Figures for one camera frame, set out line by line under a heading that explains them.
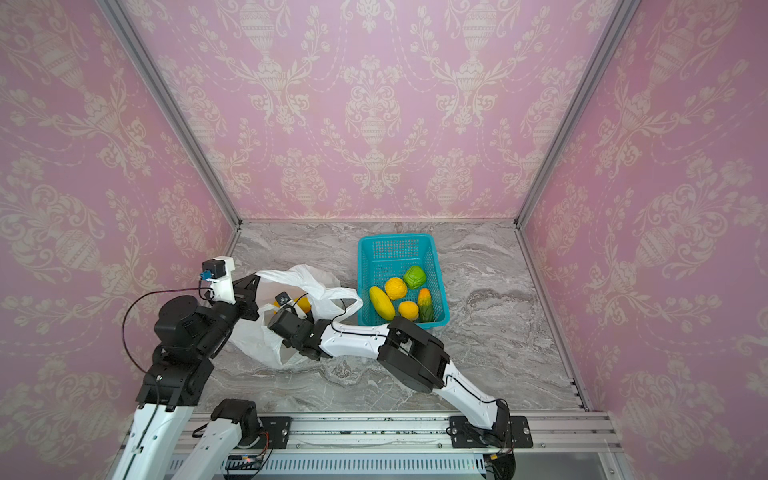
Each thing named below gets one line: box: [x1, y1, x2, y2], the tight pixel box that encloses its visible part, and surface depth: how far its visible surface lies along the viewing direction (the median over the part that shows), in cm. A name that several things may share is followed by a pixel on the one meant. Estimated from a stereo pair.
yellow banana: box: [294, 296, 312, 313], surface depth 80 cm
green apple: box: [404, 265, 427, 289], surface depth 100 cm
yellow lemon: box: [369, 286, 396, 321], surface depth 95 cm
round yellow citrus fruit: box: [384, 277, 407, 300], surface depth 97 cm
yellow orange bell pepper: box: [398, 300, 419, 321], surface depth 93 cm
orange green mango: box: [418, 288, 433, 323], surface depth 94 cm
